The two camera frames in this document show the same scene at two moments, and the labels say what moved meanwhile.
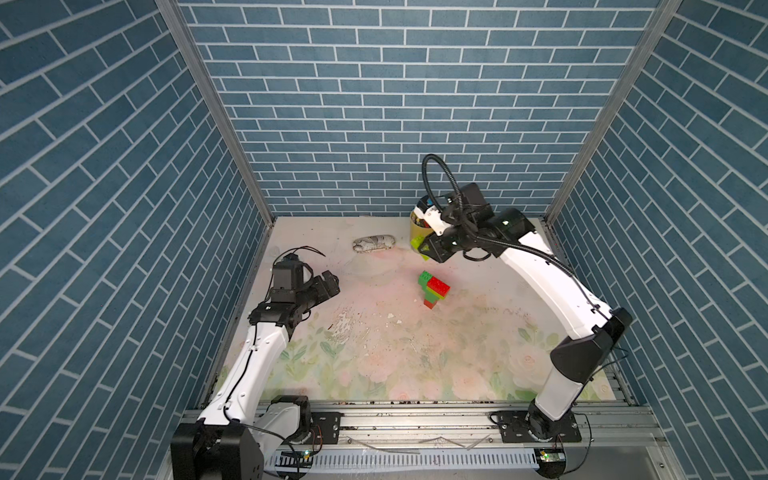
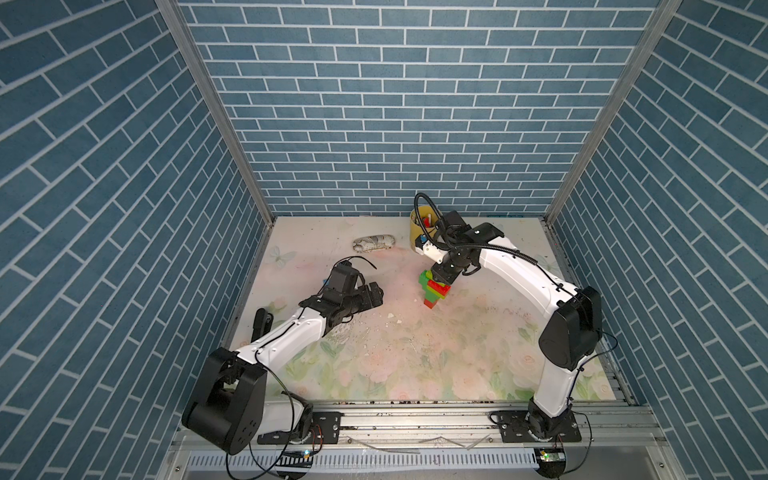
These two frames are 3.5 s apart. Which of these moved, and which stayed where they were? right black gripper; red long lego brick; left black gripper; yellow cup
Moved: right black gripper; left black gripper
Stayed: red long lego brick; yellow cup
